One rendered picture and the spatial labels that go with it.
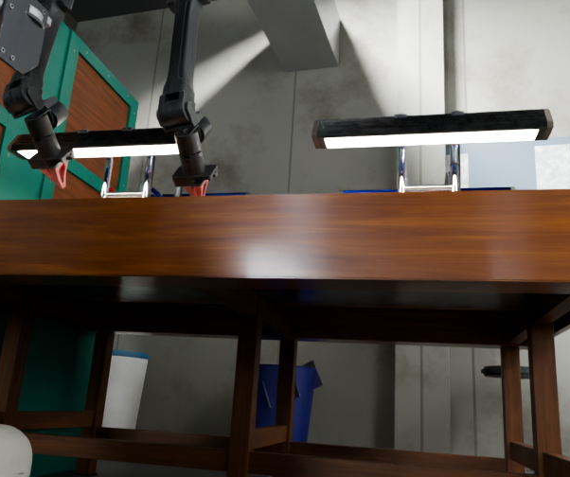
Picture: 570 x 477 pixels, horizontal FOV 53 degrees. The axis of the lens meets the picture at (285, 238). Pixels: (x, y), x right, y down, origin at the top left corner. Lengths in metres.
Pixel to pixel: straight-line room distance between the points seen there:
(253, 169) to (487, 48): 1.80
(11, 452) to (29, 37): 0.74
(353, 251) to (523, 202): 0.34
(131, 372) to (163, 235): 2.39
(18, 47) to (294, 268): 0.67
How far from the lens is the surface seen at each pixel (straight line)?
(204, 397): 3.97
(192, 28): 1.55
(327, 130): 1.62
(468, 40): 4.37
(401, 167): 1.75
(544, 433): 1.74
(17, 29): 1.22
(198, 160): 1.43
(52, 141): 1.60
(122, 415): 3.65
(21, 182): 2.35
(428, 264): 1.17
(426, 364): 3.46
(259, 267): 1.21
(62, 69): 2.64
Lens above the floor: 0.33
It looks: 16 degrees up
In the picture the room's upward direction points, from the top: 4 degrees clockwise
